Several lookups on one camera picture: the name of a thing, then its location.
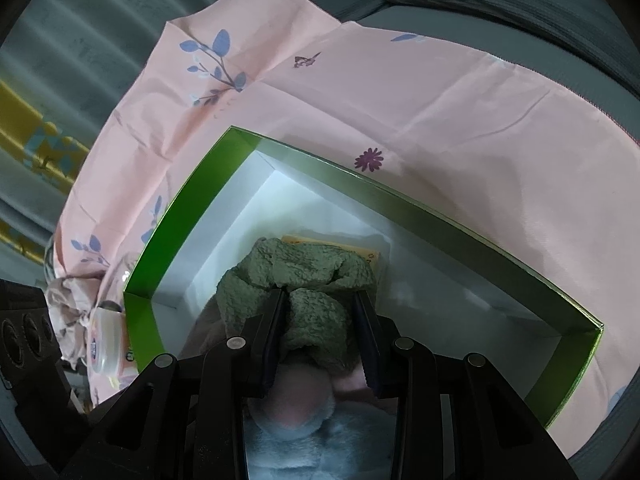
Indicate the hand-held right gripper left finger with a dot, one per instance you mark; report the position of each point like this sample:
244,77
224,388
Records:
272,345

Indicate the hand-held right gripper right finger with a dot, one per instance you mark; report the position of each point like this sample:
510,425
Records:
366,347

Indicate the green fuzzy cloth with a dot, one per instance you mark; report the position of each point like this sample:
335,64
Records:
315,315

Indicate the blue plush toy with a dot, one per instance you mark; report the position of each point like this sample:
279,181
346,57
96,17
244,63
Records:
320,440

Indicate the green cardboard box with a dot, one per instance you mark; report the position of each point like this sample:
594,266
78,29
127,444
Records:
450,240

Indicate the white jar with pink label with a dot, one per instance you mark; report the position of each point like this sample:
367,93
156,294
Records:
107,345

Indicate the yellow flat card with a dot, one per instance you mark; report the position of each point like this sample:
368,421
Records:
370,255

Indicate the pink printed blanket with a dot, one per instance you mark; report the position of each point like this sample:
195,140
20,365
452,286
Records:
425,95

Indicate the grey curtain with yellow pattern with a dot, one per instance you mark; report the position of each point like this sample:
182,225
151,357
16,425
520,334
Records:
75,60

